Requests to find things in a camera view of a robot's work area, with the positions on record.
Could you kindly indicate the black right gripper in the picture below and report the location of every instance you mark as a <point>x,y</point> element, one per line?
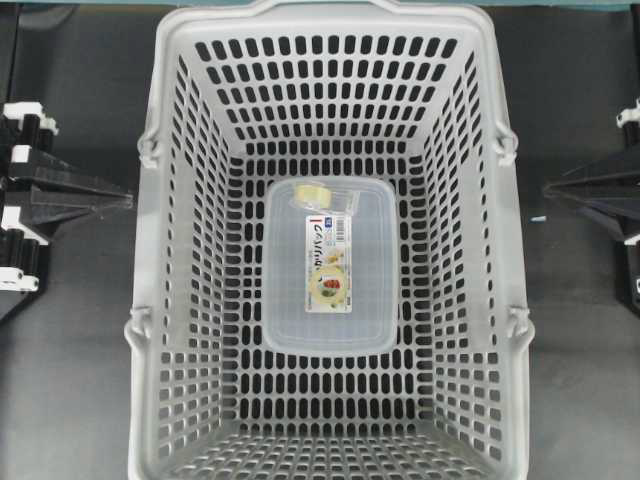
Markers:
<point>618,215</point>

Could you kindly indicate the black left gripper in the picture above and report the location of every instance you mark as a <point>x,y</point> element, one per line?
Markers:
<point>30,222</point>

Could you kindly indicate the grey plastic shopping basket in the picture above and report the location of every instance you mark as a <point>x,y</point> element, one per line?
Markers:
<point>242,97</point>

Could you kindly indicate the cellophane tape roll in dispenser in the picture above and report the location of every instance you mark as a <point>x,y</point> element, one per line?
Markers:
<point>320,198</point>

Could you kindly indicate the clear plastic food container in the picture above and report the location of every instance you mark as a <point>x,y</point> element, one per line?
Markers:
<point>330,284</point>

